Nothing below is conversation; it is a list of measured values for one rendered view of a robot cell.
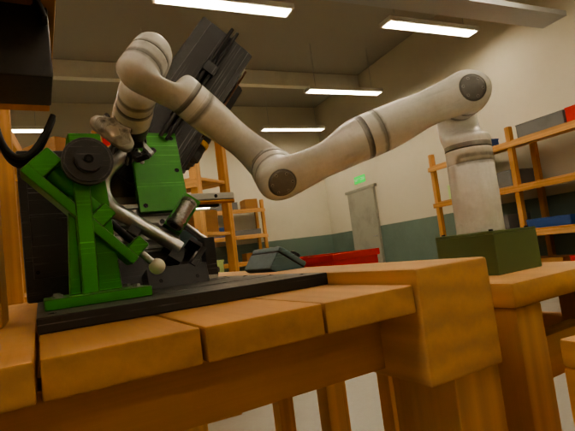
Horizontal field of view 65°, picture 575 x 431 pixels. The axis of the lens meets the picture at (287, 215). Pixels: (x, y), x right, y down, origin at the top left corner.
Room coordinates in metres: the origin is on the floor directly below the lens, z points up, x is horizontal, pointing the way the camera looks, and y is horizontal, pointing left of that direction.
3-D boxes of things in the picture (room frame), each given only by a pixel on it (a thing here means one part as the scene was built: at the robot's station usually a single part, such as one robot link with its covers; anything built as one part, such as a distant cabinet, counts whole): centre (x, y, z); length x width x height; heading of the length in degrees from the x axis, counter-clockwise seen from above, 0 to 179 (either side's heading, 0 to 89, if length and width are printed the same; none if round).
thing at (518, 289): (0.92, -0.39, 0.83); 0.32 x 0.32 x 0.04; 31
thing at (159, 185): (1.09, 0.31, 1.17); 0.13 x 0.12 x 0.20; 30
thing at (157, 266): (0.77, 0.25, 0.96); 0.06 x 0.03 x 0.06; 120
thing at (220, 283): (1.12, 0.40, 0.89); 1.10 x 0.42 x 0.02; 30
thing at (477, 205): (0.92, -0.39, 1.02); 0.09 x 0.09 x 0.17; 40
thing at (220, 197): (1.24, 0.35, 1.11); 0.39 x 0.16 x 0.03; 120
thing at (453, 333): (1.26, 0.16, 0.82); 1.50 x 0.14 x 0.15; 30
